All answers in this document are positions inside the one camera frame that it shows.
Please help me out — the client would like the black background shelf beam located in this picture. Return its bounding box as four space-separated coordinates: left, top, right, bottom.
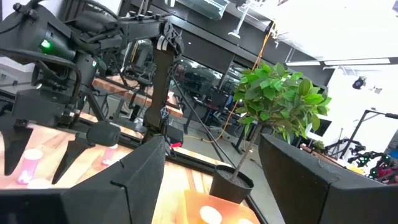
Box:
118 0 336 88

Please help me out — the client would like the wooden background workbench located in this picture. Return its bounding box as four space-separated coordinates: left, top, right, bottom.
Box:
91 76 184 119

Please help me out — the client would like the black aluminium table frame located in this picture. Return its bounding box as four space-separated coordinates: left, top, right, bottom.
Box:
77 118 270 224

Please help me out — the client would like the small pink pill bottle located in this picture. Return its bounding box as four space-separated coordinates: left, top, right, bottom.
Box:
101 143 119 166
17 148 44 185

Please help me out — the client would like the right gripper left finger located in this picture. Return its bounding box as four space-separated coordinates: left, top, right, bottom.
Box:
0 134 167 224

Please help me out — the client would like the ceiling light strip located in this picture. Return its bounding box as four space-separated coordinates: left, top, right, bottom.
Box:
285 57 392 67

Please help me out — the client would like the black ceiling-hung camera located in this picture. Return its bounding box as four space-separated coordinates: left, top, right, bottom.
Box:
351 76 367 90

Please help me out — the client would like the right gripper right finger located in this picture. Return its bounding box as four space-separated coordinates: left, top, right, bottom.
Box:
257 133 398 224

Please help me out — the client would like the green potted plant black pot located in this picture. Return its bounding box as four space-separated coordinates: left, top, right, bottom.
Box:
208 61 333 205

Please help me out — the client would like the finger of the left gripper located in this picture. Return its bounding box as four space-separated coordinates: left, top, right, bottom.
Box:
0 126 34 177
50 139 96 185

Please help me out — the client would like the orange translucent plastic bin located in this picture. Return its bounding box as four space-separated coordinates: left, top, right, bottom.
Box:
183 189 262 224

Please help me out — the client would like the large orange pill bottle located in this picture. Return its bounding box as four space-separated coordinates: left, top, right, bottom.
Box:
198 205 223 224

